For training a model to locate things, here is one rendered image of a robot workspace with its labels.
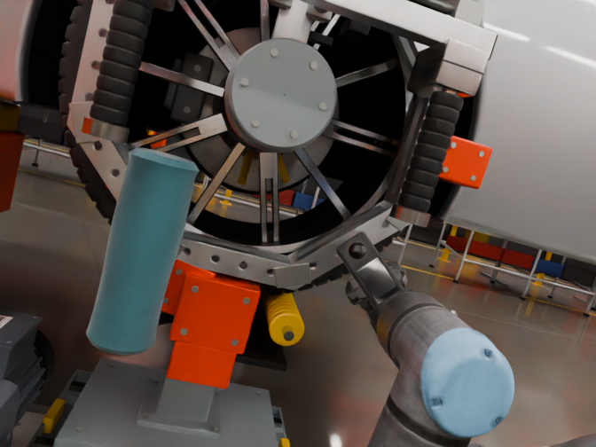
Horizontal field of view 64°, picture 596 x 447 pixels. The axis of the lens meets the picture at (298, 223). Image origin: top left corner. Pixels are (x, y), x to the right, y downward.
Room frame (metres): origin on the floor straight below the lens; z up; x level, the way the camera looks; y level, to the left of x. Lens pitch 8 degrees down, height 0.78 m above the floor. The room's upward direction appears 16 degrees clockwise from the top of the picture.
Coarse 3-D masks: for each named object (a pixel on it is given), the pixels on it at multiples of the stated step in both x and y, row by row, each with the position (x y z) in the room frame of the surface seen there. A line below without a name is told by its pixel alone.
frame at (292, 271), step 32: (96, 0) 0.67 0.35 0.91; (96, 32) 0.67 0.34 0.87; (96, 64) 0.71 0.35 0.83; (416, 128) 0.78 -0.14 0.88; (96, 160) 0.68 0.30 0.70; (128, 160) 0.72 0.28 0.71; (352, 224) 0.79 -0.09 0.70; (384, 224) 0.80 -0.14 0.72; (192, 256) 0.71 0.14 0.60; (224, 256) 0.72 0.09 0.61; (256, 256) 0.72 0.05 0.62; (288, 256) 0.78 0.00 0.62; (320, 256) 0.74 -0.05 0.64; (288, 288) 0.74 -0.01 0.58
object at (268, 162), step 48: (192, 0) 0.79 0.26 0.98; (384, 48) 0.88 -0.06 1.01; (384, 96) 0.95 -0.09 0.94; (144, 144) 0.79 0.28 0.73; (240, 144) 0.82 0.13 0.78; (384, 144) 0.87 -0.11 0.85; (336, 192) 1.04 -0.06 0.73; (384, 192) 0.84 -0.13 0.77; (240, 240) 0.83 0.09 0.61; (288, 240) 0.85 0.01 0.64
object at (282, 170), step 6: (246, 156) 0.96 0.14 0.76; (252, 156) 0.96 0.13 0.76; (246, 162) 0.96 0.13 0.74; (282, 162) 0.97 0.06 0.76; (246, 168) 0.96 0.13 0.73; (282, 168) 0.97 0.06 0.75; (240, 174) 0.96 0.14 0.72; (246, 174) 0.96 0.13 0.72; (282, 174) 0.97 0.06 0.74; (240, 180) 0.96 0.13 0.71; (246, 180) 0.96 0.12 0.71; (282, 180) 0.97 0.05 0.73; (288, 180) 0.98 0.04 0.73
